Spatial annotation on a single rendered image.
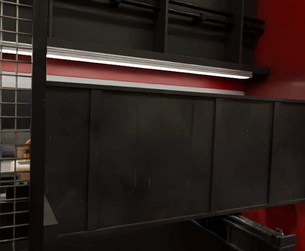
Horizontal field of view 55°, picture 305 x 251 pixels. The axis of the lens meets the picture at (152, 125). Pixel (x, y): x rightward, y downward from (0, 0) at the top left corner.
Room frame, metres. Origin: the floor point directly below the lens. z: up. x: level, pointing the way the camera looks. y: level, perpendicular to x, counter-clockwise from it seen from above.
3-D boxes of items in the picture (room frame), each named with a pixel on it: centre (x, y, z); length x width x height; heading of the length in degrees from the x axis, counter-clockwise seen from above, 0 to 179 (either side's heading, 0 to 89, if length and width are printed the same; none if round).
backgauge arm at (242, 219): (1.25, -0.32, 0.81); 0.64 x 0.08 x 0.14; 27
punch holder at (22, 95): (1.22, 0.59, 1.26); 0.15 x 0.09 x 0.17; 117
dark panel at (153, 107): (1.03, -0.19, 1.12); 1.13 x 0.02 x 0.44; 117
